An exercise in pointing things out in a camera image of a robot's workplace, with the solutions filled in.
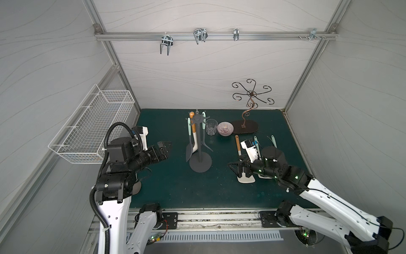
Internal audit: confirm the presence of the brown metal scroll stand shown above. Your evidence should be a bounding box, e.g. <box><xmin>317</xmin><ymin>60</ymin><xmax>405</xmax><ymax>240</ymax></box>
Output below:
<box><xmin>231</xmin><ymin>78</ymin><xmax>275</xmax><ymax>135</ymax></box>

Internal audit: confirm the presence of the small metal hook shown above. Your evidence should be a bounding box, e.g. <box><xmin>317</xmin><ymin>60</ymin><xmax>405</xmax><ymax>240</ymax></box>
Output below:
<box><xmin>233</xmin><ymin>28</ymin><xmax>240</xmax><ymax>41</ymax></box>

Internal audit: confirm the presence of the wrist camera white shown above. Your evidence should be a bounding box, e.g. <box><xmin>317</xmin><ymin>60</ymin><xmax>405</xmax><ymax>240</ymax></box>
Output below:
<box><xmin>133</xmin><ymin>126</ymin><xmax>149</xmax><ymax>151</ymax></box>
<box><xmin>240</xmin><ymin>139</ymin><xmax>259</xmax><ymax>163</ymax></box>

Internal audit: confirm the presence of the grey utensil mint handle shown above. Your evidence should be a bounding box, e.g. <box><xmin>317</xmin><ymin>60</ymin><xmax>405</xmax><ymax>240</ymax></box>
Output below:
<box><xmin>202</xmin><ymin>112</ymin><xmax>213</xmax><ymax>151</ymax></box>

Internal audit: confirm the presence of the cream utensil orange handle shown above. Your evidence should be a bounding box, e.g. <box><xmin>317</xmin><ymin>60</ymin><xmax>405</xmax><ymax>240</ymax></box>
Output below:
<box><xmin>189</xmin><ymin>112</ymin><xmax>198</xmax><ymax>153</ymax></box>

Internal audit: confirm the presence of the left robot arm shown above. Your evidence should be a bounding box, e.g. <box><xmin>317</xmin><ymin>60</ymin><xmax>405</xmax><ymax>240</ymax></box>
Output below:
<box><xmin>89</xmin><ymin>122</ymin><xmax>172</xmax><ymax>254</ymax></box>

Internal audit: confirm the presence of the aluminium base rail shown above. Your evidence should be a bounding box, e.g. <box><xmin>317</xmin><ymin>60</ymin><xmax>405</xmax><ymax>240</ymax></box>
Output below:
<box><xmin>88</xmin><ymin>207</ymin><xmax>350</xmax><ymax>234</ymax></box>

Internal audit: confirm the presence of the metal double hook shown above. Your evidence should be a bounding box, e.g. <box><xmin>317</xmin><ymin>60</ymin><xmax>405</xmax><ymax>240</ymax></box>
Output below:
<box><xmin>160</xmin><ymin>35</ymin><xmax>173</xmax><ymax>56</ymax></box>

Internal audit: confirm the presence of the metal bracket hook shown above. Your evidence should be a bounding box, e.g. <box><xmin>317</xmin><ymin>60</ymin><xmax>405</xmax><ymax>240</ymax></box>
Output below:
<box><xmin>298</xmin><ymin>28</ymin><xmax>327</xmax><ymax>41</ymax></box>

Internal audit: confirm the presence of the pink striped bowl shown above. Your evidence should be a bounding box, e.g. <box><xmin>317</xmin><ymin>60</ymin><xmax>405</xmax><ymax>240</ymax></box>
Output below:
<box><xmin>217</xmin><ymin>122</ymin><xmax>234</xmax><ymax>137</ymax></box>

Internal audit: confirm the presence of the white spatula light wood handle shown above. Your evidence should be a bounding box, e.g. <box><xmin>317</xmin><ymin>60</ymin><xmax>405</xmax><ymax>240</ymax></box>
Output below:
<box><xmin>235</xmin><ymin>135</ymin><xmax>255</xmax><ymax>184</ymax></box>

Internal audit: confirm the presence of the grey utensil rack stand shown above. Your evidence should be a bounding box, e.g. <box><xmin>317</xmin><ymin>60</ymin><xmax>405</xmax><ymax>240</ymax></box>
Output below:
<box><xmin>188</xmin><ymin>110</ymin><xmax>212</xmax><ymax>173</ymax></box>

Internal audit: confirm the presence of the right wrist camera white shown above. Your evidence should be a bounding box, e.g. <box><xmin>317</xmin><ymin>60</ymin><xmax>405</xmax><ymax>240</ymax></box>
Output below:
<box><xmin>240</xmin><ymin>139</ymin><xmax>259</xmax><ymax>163</ymax></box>

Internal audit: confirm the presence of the white vent strip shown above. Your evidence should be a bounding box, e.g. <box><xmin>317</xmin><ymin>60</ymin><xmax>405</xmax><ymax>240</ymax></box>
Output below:
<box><xmin>158</xmin><ymin>230</ymin><xmax>284</xmax><ymax>243</ymax></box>

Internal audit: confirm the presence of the clear drinking glass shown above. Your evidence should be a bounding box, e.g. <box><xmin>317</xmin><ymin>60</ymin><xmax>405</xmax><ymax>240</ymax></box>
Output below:
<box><xmin>206</xmin><ymin>119</ymin><xmax>218</xmax><ymax>136</ymax></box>

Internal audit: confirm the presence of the aluminium top rail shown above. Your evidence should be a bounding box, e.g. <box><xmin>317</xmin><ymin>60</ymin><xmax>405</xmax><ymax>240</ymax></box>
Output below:
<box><xmin>95</xmin><ymin>29</ymin><xmax>339</xmax><ymax>41</ymax></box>

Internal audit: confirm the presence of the grey turner mint handle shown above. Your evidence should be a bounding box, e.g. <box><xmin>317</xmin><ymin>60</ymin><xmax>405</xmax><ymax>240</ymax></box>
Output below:
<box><xmin>186</xmin><ymin>118</ymin><xmax>193</xmax><ymax>162</ymax></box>

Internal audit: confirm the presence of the metal wire hook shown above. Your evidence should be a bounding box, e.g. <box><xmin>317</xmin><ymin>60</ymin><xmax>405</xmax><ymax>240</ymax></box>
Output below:
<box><xmin>193</xmin><ymin>28</ymin><xmax>208</xmax><ymax>44</ymax></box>

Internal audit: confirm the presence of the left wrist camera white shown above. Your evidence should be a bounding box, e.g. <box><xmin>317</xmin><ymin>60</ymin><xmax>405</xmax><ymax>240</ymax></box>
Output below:
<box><xmin>133</xmin><ymin>126</ymin><xmax>149</xmax><ymax>151</ymax></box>

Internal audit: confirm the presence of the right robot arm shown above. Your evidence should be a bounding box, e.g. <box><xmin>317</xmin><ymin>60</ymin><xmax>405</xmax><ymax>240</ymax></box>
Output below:
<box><xmin>228</xmin><ymin>146</ymin><xmax>394</xmax><ymax>254</ymax></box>

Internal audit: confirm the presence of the grey spatula mint handle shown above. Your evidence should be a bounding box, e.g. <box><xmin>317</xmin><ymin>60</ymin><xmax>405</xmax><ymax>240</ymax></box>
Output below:
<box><xmin>268</xmin><ymin>135</ymin><xmax>278</xmax><ymax>148</ymax></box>

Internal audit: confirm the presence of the cream spatula mint handle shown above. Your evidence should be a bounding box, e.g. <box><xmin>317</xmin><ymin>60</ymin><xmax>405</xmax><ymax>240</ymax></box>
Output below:
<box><xmin>254</xmin><ymin>136</ymin><xmax>271</xmax><ymax>179</ymax></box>

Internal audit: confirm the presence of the white wire basket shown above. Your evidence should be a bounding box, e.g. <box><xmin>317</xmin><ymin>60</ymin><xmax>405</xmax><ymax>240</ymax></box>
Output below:
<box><xmin>48</xmin><ymin>84</ymin><xmax>134</xmax><ymax>164</ymax></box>

